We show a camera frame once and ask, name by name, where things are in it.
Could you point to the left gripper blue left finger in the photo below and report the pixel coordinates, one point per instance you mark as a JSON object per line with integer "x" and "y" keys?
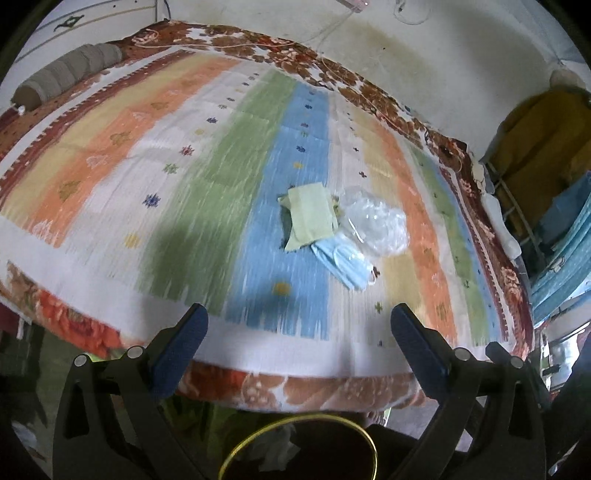
{"x": 172, "y": 350}

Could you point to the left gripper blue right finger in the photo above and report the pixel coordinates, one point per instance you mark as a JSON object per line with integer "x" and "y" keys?
{"x": 426, "y": 351}

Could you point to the blue face mask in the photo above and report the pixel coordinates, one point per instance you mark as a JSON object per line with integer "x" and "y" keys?
{"x": 345, "y": 261}

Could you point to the clear plastic bag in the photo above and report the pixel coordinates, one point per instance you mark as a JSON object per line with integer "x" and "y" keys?
{"x": 379, "y": 229}

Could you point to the pale green paper sheet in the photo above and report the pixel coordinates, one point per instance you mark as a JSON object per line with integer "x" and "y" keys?
{"x": 312, "y": 215}

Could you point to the white tissue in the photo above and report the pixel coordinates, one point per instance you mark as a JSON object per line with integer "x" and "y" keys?
{"x": 276, "y": 448}

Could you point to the dark round trash bin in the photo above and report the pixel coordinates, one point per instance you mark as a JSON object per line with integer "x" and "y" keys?
{"x": 310, "y": 446}

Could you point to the floral red brown blanket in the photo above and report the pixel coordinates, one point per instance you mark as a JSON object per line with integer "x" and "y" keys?
{"x": 277, "y": 230}

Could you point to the striped rainbow bed mat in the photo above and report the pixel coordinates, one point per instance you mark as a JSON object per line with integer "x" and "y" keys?
{"x": 231, "y": 193}

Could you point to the mustard yellow hanging garment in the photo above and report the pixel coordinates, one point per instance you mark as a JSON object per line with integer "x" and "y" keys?
{"x": 543, "y": 147}

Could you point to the grey rolled pillow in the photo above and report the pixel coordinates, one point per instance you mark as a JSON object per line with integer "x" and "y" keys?
{"x": 65, "y": 72}

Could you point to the white wooden headboard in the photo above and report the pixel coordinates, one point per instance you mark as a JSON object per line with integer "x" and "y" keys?
{"x": 118, "y": 14}

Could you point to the metal bed footboard rail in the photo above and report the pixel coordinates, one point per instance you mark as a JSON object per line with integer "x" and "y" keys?
{"x": 512, "y": 213}

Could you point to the pink wall power strip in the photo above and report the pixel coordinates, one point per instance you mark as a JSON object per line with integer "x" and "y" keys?
{"x": 357, "y": 5}

